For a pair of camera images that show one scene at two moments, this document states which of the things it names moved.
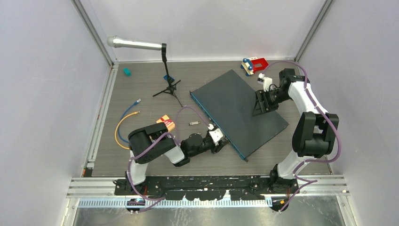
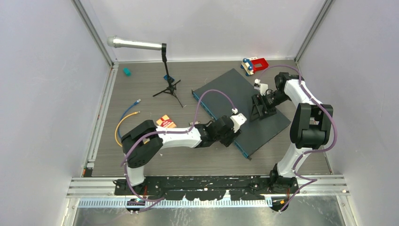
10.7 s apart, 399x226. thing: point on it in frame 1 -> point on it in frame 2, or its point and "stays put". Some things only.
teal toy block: [127, 71] stays put
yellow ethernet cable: [116, 127] stays put
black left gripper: [216, 148] -> [232, 136]
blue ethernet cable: [136, 102] stays put
